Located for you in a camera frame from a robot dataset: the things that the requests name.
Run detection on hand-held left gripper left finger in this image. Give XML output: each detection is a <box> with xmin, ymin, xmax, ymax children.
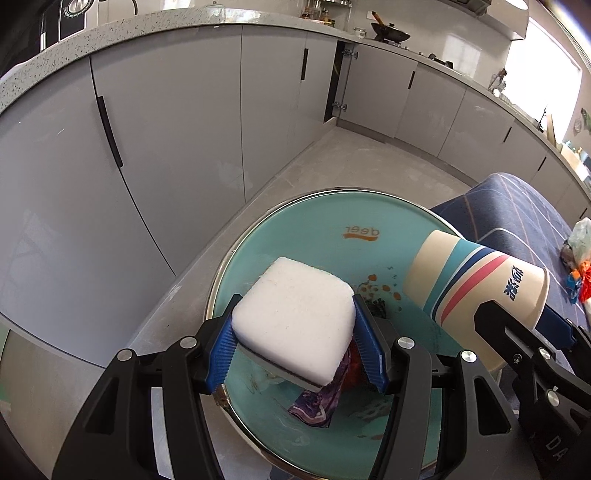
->
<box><xmin>55</xmin><ymin>291</ymin><xmax>241</xmax><ymax>480</ymax></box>

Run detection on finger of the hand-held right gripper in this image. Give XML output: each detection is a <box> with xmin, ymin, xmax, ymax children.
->
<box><xmin>474</xmin><ymin>299</ymin><xmax>591</xmax><ymax>418</ymax></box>
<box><xmin>540</xmin><ymin>305</ymin><xmax>591</xmax><ymax>365</ymax></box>

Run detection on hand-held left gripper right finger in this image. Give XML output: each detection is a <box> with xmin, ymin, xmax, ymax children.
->
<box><xmin>352</xmin><ymin>295</ymin><xmax>527</xmax><ymax>480</ymax></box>

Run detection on red plastic bag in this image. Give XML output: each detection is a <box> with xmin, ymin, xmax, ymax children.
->
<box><xmin>346</xmin><ymin>342</ymin><xmax>370</xmax><ymax>384</ymax></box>

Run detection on striped paper cup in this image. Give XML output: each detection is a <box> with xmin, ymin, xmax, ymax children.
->
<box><xmin>402</xmin><ymin>229</ymin><xmax>550</xmax><ymax>370</ymax></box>

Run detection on purple plastic wrapper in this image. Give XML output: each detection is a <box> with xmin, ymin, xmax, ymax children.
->
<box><xmin>287</xmin><ymin>355</ymin><xmax>352</xmax><ymax>428</ymax></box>

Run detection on white sponge block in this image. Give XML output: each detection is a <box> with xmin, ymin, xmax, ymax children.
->
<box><xmin>231</xmin><ymin>257</ymin><xmax>357</xmax><ymax>393</ymax></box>

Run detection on teal ceramic plate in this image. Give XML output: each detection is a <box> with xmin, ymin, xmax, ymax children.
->
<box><xmin>203</xmin><ymin>187</ymin><xmax>502</xmax><ymax>478</ymax></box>

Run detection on orange snack wrapper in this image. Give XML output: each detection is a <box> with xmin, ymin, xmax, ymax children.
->
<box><xmin>570</xmin><ymin>261</ymin><xmax>591</xmax><ymax>303</ymax></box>

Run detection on clear crumpled plastic bag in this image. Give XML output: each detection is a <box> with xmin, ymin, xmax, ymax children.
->
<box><xmin>567</xmin><ymin>219</ymin><xmax>591</xmax><ymax>260</ymax></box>

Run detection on blue checked tablecloth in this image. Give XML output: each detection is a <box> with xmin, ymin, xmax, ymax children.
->
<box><xmin>429</xmin><ymin>173</ymin><xmax>591</xmax><ymax>370</ymax></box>

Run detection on grey lower cabinets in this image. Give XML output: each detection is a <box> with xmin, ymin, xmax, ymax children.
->
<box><xmin>0</xmin><ymin>23</ymin><xmax>591</xmax><ymax>370</ymax></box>

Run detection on gas stove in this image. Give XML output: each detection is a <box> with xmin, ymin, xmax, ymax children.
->
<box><xmin>397</xmin><ymin>41</ymin><xmax>455</xmax><ymax>68</ymax></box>

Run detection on bright window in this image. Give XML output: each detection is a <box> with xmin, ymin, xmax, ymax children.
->
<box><xmin>503</xmin><ymin>21</ymin><xmax>583</xmax><ymax>86</ymax></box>

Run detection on black wok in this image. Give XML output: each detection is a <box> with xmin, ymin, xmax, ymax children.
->
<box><xmin>372</xmin><ymin>11</ymin><xmax>411</xmax><ymax>42</ymax></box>

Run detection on metal spice rack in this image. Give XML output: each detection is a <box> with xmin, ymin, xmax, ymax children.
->
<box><xmin>300</xmin><ymin>0</ymin><xmax>352</xmax><ymax>21</ymax></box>

